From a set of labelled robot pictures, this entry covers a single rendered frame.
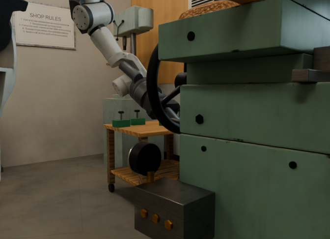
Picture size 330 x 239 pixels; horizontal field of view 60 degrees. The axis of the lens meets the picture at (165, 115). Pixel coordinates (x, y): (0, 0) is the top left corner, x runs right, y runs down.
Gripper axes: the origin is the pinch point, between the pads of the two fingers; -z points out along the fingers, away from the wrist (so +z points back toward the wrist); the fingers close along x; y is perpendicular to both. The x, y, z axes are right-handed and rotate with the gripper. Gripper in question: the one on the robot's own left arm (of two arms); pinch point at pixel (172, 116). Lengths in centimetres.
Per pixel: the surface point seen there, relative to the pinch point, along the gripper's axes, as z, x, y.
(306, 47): -33, 21, 35
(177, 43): -17.9, 29.2, 28.6
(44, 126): 205, -60, -155
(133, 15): 174, -108, -12
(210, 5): -19.9, 27.5, 35.6
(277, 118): -36, 24, 26
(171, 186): -27.4, 27.5, 6.0
